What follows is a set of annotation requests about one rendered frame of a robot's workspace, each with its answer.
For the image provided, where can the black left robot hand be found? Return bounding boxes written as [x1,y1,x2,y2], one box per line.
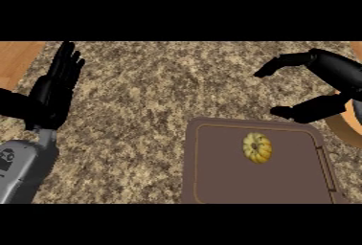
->
[0,40,86,131]

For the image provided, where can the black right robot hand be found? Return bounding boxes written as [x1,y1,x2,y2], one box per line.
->
[252,48,362,124]

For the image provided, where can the tan pot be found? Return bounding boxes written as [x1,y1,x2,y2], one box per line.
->
[324,91,362,148]

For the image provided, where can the yellow squash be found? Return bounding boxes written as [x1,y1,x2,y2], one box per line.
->
[243,132,275,165]

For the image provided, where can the brown tray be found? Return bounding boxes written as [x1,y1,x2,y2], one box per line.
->
[181,117,352,205]

